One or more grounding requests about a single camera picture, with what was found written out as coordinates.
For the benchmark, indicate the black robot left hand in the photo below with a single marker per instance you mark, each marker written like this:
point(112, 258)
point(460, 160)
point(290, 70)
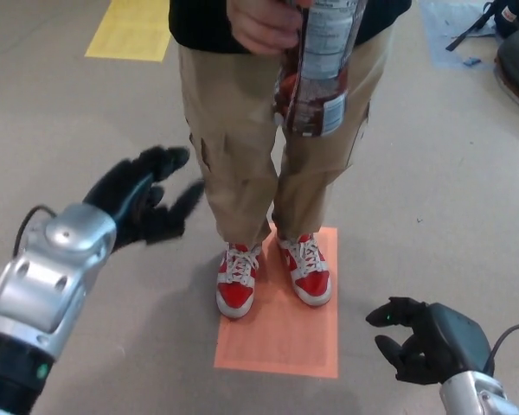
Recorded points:
point(121, 190)

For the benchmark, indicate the small blue scrap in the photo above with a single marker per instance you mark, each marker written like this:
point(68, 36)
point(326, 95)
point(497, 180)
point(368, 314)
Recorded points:
point(470, 61)

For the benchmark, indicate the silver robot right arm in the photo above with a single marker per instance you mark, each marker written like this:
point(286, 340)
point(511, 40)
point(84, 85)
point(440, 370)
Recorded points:
point(473, 393)

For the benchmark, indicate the brown protein shake bottle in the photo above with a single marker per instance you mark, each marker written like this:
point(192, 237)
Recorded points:
point(324, 56)

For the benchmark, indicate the yellow rectangular floor mat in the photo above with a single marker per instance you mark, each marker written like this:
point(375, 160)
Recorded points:
point(130, 30)

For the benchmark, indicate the person's bare hand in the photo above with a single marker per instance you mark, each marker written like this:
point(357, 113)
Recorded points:
point(259, 26)

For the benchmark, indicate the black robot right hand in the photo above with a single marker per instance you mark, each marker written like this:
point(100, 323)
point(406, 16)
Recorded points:
point(454, 341)

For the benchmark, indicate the pale blue floor sheet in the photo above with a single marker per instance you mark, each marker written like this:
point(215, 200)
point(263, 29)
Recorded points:
point(439, 26)

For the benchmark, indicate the person's black shirt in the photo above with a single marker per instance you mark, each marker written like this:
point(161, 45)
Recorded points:
point(199, 19)

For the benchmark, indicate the red and white sneaker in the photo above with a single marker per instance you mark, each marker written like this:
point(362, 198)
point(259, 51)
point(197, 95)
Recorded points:
point(311, 283)
point(234, 296)

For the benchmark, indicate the orange rectangular floor mat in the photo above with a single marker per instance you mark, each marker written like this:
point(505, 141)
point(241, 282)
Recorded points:
point(281, 341)

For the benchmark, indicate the person's khaki cargo trousers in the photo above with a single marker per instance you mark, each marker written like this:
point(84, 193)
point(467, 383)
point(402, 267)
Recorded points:
point(238, 151)

